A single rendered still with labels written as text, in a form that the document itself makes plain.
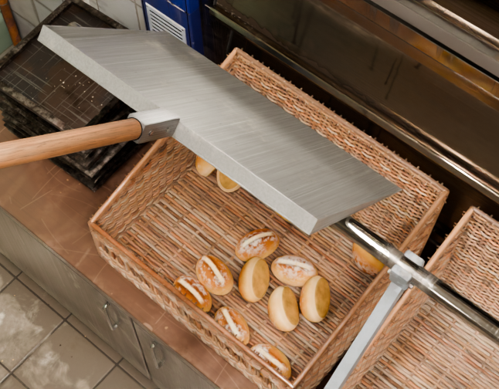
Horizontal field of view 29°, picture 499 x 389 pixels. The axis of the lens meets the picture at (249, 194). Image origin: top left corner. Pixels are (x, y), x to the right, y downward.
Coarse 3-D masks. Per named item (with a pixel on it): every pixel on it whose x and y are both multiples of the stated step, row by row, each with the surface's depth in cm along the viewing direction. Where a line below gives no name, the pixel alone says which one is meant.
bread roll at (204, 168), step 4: (196, 156) 218; (196, 160) 216; (200, 160) 215; (204, 160) 215; (196, 164) 216; (200, 164) 215; (204, 164) 215; (208, 164) 215; (196, 168) 217; (200, 168) 215; (204, 168) 215; (208, 168) 215; (212, 168) 215; (200, 172) 216; (204, 172) 216; (208, 172) 216; (204, 176) 217
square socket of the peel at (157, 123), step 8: (144, 112) 139; (152, 112) 140; (160, 112) 141; (168, 112) 143; (144, 120) 136; (152, 120) 138; (160, 120) 139; (168, 120) 140; (176, 120) 142; (144, 128) 136; (152, 128) 137; (160, 128) 139; (168, 128) 141; (144, 136) 137; (152, 136) 139; (160, 136) 141; (168, 136) 143
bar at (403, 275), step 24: (72, 24) 167; (360, 240) 146; (384, 240) 146; (408, 264) 143; (432, 288) 141; (384, 312) 147; (456, 312) 140; (480, 312) 139; (360, 336) 149; (336, 384) 152
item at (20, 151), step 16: (80, 128) 126; (96, 128) 128; (112, 128) 130; (128, 128) 133; (0, 144) 113; (16, 144) 115; (32, 144) 117; (48, 144) 119; (64, 144) 122; (80, 144) 125; (96, 144) 128; (0, 160) 112; (16, 160) 115; (32, 160) 118
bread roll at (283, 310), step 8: (280, 288) 200; (288, 288) 201; (272, 296) 199; (280, 296) 198; (288, 296) 199; (272, 304) 198; (280, 304) 197; (288, 304) 198; (296, 304) 200; (272, 312) 197; (280, 312) 196; (288, 312) 197; (296, 312) 199; (272, 320) 198; (280, 320) 196; (288, 320) 196; (296, 320) 198; (280, 328) 197; (288, 328) 196
